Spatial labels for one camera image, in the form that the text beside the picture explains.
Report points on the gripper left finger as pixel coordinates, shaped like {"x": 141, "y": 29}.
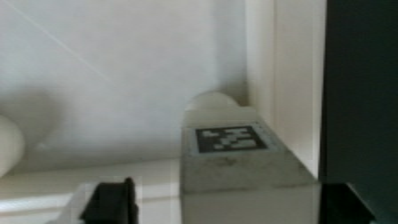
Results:
{"x": 102, "y": 204}

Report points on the white table leg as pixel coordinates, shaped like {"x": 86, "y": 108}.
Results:
{"x": 248, "y": 185}

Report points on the white square tabletop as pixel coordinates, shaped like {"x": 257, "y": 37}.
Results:
{"x": 113, "y": 63}

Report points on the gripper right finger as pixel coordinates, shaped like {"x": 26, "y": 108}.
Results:
{"x": 344, "y": 209}

